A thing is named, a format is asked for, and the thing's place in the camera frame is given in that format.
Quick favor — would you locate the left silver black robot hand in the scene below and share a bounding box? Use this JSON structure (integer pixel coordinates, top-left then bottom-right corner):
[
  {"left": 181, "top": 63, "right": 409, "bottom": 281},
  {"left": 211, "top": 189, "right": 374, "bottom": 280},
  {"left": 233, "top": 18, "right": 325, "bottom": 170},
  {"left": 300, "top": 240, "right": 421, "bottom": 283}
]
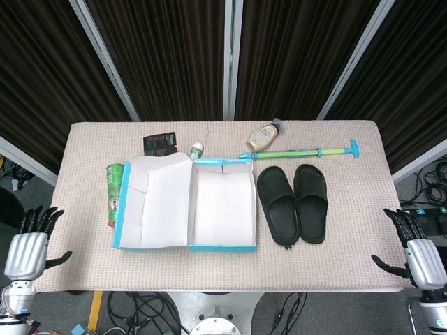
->
[{"left": 3, "top": 206, "right": 73, "bottom": 282}]

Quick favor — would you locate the black slipper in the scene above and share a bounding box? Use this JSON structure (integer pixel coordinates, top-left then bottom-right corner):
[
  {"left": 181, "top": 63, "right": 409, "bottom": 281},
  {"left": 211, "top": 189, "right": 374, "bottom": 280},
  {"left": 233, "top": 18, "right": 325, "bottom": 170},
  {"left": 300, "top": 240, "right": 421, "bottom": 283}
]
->
[
  {"left": 256, "top": 165, "right": 301, "bottom": 249},
  {"left": 293, "top": 164, "right": 330, "bottom": 244}
]

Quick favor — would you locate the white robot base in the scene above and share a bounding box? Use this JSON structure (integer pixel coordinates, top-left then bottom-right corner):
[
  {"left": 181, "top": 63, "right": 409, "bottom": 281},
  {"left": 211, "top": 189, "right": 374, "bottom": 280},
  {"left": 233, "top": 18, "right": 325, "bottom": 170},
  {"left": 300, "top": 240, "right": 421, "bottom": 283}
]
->
[{"left": 167, "top": 291, "right": 266, "bottom": 335}]

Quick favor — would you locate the white blue shoebox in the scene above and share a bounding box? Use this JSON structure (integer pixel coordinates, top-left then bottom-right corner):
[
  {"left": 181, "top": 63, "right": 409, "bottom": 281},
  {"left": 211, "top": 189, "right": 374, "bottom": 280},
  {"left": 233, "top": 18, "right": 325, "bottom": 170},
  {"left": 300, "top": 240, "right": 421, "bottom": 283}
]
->
[{"left": 110, "top": 152, "right": 258, "bottom": 253}]

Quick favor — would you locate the green blue hand pump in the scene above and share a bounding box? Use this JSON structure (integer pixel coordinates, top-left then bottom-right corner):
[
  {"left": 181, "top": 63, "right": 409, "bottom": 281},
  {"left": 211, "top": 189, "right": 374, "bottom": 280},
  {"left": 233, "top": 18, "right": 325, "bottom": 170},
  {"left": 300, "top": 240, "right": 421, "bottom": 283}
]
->
[{"left": 238, "top": 138, "right": 361, "bottom": 162}]

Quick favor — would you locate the yellow floor tape strip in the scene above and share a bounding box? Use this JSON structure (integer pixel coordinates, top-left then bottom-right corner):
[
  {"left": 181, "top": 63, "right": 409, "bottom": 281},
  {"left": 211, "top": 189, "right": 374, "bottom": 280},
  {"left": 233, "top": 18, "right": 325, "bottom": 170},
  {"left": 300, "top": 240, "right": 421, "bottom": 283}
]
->
[{"left": 87, "top": 291, "right": 104, "bottom": 331}]

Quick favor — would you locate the green chip can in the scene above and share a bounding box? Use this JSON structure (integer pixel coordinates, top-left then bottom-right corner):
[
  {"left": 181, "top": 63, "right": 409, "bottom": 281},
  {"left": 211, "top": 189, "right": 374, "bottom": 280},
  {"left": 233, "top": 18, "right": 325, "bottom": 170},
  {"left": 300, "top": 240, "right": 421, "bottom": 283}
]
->
[{"left": 105, "top": 163, "right": 126, "bottom": 228}]

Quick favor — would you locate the black printed card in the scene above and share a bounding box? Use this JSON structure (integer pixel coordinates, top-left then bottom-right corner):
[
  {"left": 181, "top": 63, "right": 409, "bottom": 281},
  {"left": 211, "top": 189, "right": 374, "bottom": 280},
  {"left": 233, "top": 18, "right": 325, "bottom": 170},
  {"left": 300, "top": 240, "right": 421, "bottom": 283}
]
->
[{"left": 142, "top": 131, "right": 179, "bottom": 157}]

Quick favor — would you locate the beige woven table cloth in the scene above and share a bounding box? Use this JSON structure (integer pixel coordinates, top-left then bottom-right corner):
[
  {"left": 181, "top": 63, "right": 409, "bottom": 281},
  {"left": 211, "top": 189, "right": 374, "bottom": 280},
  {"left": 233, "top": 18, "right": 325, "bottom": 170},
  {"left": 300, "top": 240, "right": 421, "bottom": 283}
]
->
[{"left": 34, "top": 120, "right": 416, "bottom": 292}]

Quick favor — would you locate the small green white bottle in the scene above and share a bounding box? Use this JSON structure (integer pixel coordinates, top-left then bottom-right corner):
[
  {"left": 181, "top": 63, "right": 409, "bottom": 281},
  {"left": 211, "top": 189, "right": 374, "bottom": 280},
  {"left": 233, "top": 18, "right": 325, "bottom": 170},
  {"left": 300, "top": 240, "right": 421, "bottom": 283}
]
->
[{"left": 189, "top": 141, "right": 205, "bottom": 161}]

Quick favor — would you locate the beige sauce bottle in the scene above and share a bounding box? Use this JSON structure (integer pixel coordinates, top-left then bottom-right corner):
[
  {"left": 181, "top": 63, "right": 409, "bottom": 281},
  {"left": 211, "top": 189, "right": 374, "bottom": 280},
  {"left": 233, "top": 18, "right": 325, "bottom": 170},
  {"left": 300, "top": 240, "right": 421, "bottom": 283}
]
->
[{"left": 245, "top": 117, "right": 284, "bottom": 154}]

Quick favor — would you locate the black power strip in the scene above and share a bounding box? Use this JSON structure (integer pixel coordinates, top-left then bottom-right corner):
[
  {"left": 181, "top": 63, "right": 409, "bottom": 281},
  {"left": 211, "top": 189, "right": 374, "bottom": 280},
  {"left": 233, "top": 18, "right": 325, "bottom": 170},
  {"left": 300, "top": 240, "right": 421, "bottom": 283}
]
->
[{"left": 401, "top": 204, "right": 447, "bottom": 217}]

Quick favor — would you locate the black floor cable bundle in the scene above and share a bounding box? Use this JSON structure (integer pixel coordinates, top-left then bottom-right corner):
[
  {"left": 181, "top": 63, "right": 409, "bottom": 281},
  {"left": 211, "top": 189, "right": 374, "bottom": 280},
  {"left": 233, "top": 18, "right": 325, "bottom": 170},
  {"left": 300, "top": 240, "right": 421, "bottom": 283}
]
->
[
  {"left": 401, "top": 162, "right": 447, "bottom": 207},
  {"left": 106, "top": 291, "right": 182, "bottom": 335}
]

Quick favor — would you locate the black partition panel grey frame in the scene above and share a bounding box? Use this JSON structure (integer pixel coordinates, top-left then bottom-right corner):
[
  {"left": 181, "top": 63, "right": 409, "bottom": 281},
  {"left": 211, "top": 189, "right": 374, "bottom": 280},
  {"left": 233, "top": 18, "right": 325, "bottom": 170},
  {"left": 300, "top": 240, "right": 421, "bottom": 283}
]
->
[
  {"left": 232, "top": 0, "right": 395, "bottom": 121},
  {"left": 317, "top": 0, "right": 447, "bottom": 184},
  {"left": 69, "top": 0, "right": 234, "bottom": 122},
  {"left": 0, "top": 0, "right": 140, "bottom": 186}
]

